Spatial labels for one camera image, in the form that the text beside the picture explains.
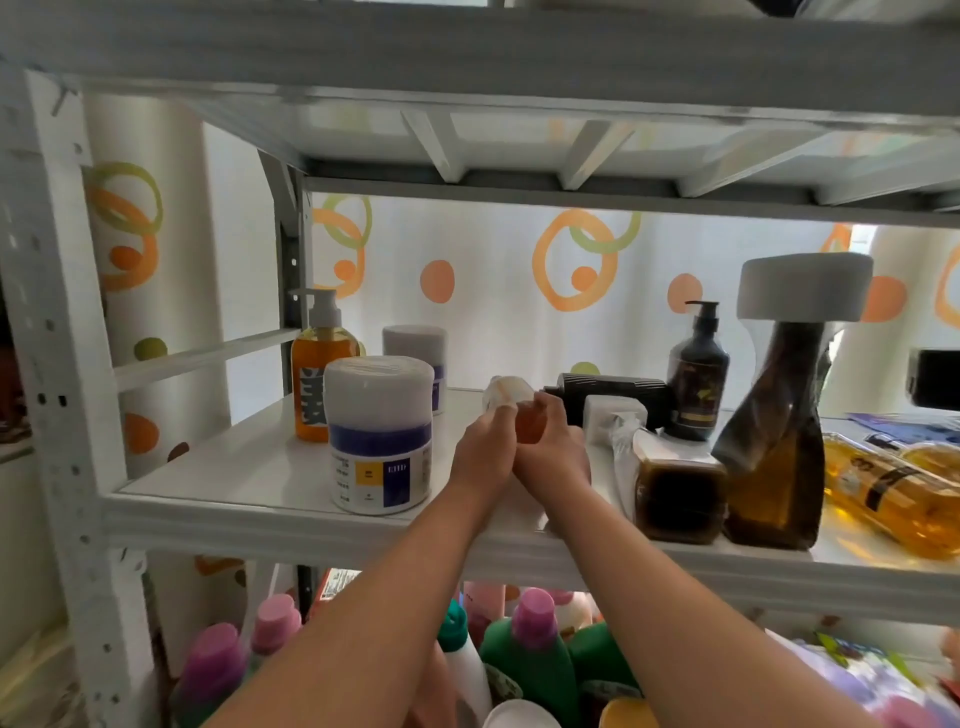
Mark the person's right hand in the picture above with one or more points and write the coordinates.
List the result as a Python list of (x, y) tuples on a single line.
[(551, 457)]

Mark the person's left hand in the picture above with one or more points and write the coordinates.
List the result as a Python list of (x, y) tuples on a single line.
[(484, 454)]

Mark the person's left fingers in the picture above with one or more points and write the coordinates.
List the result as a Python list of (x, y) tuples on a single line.
[(501, 424)]

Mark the person's right fingers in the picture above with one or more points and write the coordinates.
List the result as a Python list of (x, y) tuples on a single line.
[(544, 412)]

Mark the small clear orange bottle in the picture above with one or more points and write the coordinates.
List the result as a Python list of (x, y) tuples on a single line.
[(506, 391)]

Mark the person's left forearm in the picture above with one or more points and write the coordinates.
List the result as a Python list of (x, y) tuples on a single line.
[(360, 622)]

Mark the person's right forearm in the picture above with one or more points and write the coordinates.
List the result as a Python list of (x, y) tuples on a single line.
[(675, 622)]

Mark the black hair dryer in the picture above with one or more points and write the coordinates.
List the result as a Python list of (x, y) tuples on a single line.
[(615, 390)]

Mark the small white blue-label jar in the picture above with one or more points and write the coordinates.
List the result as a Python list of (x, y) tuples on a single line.
[(420, 349)]

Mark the white curtain with orange circles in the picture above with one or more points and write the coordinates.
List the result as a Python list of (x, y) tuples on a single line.
[(510, 300)]

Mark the large white blue-label jar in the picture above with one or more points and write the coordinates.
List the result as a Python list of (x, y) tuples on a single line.
[(379, 442)]

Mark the brown bottle with white pump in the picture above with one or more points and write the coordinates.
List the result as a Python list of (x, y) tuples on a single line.
[(675, 491)]

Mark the black pump bottle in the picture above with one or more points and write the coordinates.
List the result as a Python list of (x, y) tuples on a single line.
[(699, 382)]

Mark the orange pump soap bottle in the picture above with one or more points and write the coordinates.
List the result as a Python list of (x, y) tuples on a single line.
[(315, 375)]

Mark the green bottle with pink cap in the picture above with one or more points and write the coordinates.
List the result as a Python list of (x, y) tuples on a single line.
[(536, 652)]

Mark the tall brown white-capped bottle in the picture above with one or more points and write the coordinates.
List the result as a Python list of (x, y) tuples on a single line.
[(780, 450)]

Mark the white bottle with teal cap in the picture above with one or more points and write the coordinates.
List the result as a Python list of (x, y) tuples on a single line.
[(461, 660)]

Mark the white round cap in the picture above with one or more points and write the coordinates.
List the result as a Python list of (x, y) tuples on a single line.
[(521, 716)]

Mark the pink-capped bottle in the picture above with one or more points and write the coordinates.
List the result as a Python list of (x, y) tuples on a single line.
[(274, 622), (214, 664)]

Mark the yellow round cap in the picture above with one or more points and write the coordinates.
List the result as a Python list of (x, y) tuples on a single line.
[(628, 714)]

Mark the yellow liquid black-label bottle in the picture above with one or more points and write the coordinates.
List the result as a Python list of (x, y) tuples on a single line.
[(892, 495)]

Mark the blue paper packet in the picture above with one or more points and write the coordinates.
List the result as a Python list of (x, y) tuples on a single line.
[(907, 427)]

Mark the black box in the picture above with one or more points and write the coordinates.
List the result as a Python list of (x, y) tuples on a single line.
[(936, 379)]

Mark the purple plastic packet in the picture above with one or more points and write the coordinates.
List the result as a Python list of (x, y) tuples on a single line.
[(870, 682)]

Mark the white metal shelf rack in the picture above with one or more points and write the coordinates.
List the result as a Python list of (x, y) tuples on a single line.
[(67, 420)]

